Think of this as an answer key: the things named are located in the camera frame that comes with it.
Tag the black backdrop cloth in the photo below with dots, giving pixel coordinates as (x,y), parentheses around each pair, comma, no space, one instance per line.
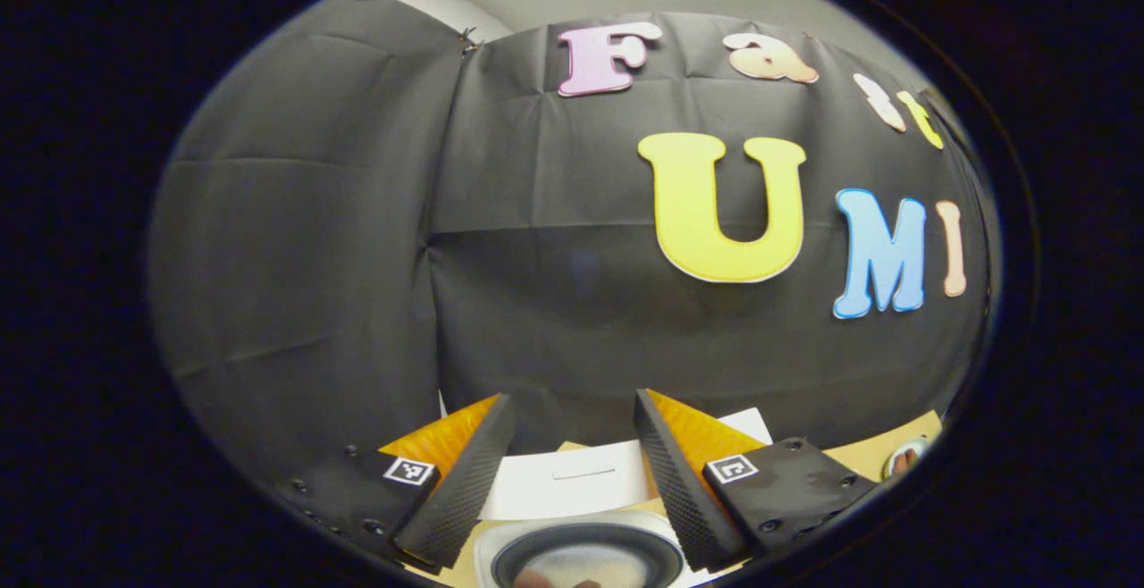
(313,257)

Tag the brown meat piece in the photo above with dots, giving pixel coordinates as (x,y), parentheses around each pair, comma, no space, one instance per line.
(904,461)

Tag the black binder clip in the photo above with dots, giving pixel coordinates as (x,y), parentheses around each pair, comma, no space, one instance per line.
(468,37)

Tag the white rice cooker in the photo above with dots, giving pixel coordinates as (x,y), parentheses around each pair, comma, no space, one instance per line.
(572,476)

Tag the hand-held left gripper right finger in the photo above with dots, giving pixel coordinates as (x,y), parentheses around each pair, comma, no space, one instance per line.
(675,490)

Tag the pale green plate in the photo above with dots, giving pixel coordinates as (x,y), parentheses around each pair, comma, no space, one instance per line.
(921,449)

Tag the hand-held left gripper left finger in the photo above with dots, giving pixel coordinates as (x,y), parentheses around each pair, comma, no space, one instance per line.
(465,490)

